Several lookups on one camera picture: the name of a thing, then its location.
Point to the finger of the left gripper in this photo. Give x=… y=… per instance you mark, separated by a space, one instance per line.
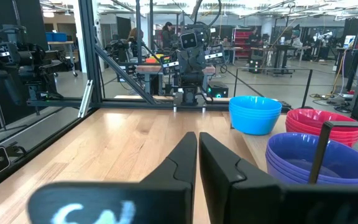
x=198 y=60
x=185 y=60

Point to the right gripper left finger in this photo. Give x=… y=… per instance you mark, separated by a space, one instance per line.
x=120 y=202

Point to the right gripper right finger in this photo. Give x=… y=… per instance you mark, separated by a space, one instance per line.
x=275 y=205

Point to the purple plastic mini bowl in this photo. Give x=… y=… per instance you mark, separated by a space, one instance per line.
x=275 y=177
x=272 y=172
x=271 y=166
x=294 y=152

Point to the blue plastic mini bowl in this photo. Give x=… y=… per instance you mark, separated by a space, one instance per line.
x=255 y=115
x=253 y=128
x=255 y=102
x=255 y=118

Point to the red plastic mini bowl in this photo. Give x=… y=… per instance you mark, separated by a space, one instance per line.
x=351 y=134
x=350 y=138
x=350 y=143
x=312 y=117

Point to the black background robot arm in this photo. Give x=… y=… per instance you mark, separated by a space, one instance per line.
x=117 y=49

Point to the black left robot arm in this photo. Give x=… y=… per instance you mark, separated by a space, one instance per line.
x=191 y=84

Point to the orange object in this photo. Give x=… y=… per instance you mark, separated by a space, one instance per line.
x=150 y=60

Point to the wooden background table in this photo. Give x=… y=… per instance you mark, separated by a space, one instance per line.
x=149 y=69

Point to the person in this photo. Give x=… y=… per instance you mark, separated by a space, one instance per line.
x=167 y=34
x=255 y=37
x=135 y=40
x=296 y=39

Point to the red cabinet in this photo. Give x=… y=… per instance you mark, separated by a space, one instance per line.
x=242 y=40

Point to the black standing table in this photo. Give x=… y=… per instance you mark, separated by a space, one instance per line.
x=280 y=59

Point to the grey wheeled cart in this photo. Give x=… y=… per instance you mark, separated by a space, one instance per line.
x=65 y=56

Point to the blue storage bin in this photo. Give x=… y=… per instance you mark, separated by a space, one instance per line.
x=56 y=36

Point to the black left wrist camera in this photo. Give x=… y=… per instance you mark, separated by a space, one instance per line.
x=189 y=40

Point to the black background rig frame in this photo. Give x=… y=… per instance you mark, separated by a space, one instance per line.
x=138 y=37

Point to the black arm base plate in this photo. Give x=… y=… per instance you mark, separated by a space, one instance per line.
x=190 y=104

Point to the black aluminium rig frame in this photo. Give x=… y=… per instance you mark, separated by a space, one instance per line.
x=87 y=46

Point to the silver aluminium bracket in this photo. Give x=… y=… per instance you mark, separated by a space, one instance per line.
x=85 y=99

